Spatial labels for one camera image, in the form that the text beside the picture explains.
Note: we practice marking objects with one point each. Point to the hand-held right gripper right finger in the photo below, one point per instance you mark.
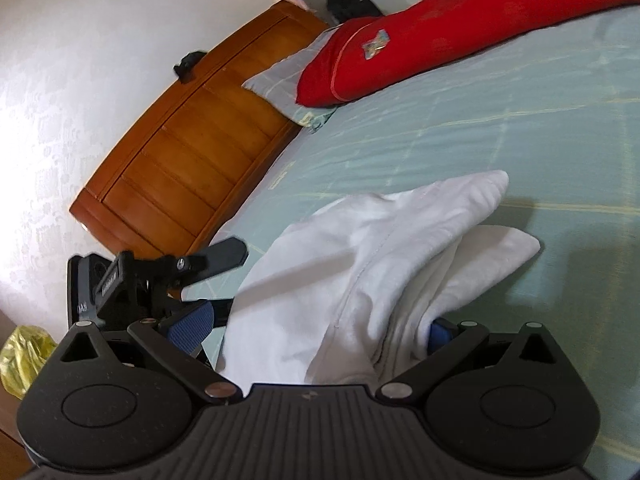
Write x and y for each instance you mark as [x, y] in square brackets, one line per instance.
[441, 334]

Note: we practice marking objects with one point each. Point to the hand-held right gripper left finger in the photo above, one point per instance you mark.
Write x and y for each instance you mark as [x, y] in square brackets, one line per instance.
[192, 330]

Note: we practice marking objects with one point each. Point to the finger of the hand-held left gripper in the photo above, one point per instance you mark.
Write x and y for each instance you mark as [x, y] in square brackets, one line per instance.
[223, 304]
[220, 257]

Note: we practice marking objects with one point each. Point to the white printed t-shirt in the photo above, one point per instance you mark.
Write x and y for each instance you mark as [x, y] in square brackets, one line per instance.
[350, 260]

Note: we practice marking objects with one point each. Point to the wooden headboard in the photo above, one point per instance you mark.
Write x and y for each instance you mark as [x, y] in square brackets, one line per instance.
[200, 145]

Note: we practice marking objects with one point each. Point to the yellow plastic bag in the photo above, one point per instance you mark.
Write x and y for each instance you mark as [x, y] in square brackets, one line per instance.
[22, 360]

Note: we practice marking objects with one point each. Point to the grey checked pillow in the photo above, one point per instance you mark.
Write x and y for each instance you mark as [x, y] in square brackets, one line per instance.
[285, 80]

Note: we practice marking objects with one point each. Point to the light blue checked blanket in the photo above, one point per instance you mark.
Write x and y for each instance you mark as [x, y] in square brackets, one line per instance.
[500, 135]

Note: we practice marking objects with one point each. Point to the black backpack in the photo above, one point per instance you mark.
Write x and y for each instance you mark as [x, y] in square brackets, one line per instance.
[352, 7]

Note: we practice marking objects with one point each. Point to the red rolled quilt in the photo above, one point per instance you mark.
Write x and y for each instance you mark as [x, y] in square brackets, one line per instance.
[450, 25]

